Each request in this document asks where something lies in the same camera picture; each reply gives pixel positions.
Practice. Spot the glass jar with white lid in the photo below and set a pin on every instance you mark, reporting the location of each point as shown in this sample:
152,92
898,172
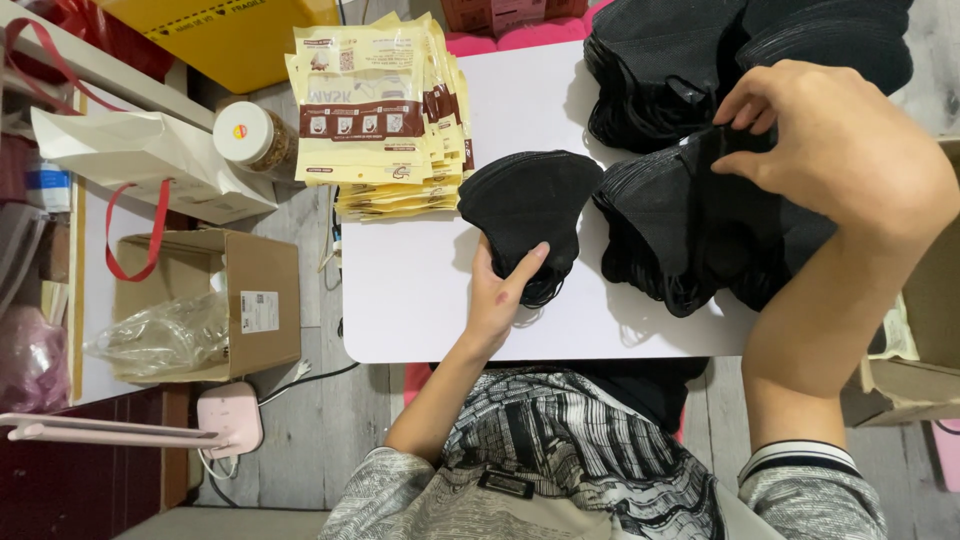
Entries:
251,135

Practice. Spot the large pile of black masks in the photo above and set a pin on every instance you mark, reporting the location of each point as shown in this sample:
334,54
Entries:
757,255

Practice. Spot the small bunch of black masks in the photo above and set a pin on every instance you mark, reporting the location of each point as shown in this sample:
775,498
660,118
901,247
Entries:
529,202

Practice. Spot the open brown cardboard carton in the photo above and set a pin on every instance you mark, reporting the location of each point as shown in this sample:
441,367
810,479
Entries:
930,315

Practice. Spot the crumpled clear plastic bag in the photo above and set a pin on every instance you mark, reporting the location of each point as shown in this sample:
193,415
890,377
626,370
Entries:
161,337

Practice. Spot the pink desk lamp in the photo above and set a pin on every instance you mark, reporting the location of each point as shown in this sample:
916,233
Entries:
225,420

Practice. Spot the bottle with blue label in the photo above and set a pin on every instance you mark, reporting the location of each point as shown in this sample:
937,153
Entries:
49,186

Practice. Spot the person's patterned grey clothing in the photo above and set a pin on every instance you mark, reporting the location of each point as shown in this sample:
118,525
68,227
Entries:
570,472

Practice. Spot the pink cushion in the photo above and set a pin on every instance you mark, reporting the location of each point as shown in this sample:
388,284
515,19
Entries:
525,34

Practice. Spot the pink plastic bag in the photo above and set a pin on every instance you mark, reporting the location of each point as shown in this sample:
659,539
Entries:
30,360

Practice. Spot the reddish brown carton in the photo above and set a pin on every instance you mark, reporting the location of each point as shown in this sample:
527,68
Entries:
510,13

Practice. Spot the tall heap of black masks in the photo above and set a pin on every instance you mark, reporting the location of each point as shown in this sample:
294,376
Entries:
675,60

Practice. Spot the person's right hand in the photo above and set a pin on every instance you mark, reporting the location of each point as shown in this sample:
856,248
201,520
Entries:
840,150

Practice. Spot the yellow cardboard box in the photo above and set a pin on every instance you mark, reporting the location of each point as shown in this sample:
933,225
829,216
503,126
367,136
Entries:
232,37

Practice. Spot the stack of yellow mask packets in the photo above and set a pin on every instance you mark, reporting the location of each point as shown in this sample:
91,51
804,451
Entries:
367,112

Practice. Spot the person's left hand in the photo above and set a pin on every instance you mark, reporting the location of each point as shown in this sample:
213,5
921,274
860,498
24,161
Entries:
491,304

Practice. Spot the brown cardboard box with label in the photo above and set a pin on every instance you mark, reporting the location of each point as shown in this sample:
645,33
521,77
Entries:
255,300

